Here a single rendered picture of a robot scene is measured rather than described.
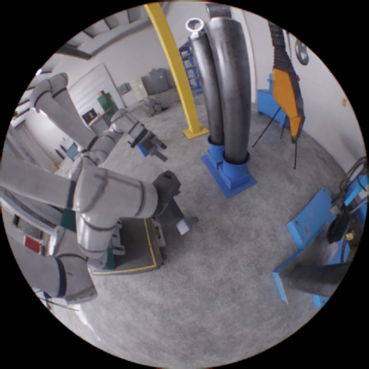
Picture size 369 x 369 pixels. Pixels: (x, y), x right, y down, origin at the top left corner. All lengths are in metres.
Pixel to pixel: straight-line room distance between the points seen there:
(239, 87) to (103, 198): 0.78
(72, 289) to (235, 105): 1.13
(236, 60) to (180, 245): 1.48
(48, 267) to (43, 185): 0.24
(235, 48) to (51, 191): 0.92
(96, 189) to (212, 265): 1.10
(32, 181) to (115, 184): 0.26
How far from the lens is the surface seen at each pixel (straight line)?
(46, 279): 0.46
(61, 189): 0.36
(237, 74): 0.77
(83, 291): 0.49
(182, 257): 1.20
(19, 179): 0.39
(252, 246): 1.21
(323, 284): 0.93
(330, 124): 3.01
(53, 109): 0.69
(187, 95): 1.98
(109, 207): 0.20
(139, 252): 1.03
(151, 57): 10.23
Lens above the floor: 1.16
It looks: 53 degrees down
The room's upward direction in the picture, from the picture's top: 25 degrees counter-clockwise
